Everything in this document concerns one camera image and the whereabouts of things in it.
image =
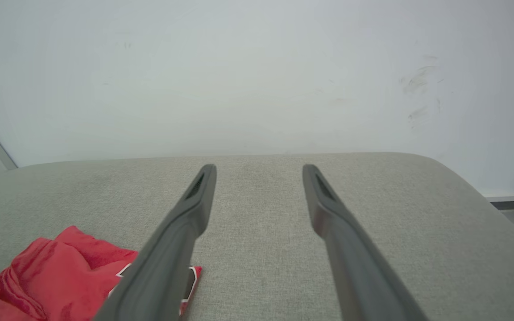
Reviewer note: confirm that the grey fabric sofa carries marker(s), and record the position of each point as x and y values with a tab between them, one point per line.
261	214

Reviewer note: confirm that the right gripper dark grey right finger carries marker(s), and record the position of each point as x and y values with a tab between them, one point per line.
355	263

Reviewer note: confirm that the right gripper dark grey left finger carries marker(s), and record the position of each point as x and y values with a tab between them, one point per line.
167	254

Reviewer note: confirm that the red basketball jersey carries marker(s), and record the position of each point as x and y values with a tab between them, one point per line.
56	281

